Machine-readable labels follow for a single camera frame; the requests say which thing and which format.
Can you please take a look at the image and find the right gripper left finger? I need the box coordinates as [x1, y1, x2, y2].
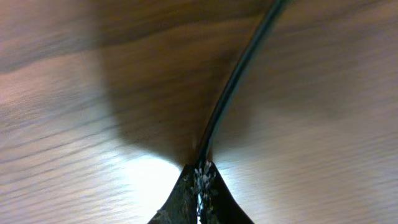
[148, 165, 197, 224]

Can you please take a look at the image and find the black usb cable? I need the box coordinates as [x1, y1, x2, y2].
[196, 0, 289, 166]

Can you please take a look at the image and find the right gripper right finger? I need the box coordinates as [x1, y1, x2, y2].
[199, 161, 254, 224]

